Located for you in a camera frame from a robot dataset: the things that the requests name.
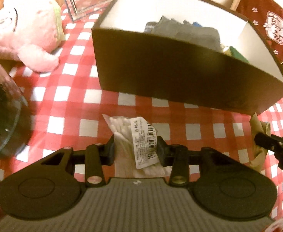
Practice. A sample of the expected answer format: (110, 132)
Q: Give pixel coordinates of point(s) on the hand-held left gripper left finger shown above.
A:
(110, 147)

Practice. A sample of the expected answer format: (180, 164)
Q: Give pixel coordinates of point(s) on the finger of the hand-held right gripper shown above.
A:
(267, 140)

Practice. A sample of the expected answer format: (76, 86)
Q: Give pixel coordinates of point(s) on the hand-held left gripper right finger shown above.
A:
(162, 148)

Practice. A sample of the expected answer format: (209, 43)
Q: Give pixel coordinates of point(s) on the bag of cotton swabs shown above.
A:
(127, 135)

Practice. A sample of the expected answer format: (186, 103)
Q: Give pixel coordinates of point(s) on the brown cardboard box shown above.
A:
(168, 72)

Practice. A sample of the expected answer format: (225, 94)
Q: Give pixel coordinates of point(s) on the green sponge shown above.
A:
(235, 54)

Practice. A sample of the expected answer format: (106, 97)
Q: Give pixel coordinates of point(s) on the grey towel with blue patch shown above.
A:
(204, 37)

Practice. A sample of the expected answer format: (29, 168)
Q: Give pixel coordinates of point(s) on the blue patterned knit sock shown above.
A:
(150, 27)

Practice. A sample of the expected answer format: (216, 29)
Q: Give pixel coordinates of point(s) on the red checked tablecloth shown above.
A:
(66, 94)

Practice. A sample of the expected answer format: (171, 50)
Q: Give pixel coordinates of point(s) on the glass jar with green lid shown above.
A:
(1, 116)

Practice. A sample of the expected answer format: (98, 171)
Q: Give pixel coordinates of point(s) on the red cat print cushion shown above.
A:
(259, 7)

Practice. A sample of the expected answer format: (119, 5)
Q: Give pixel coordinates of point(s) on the pink plush toy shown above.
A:
(28, 26)

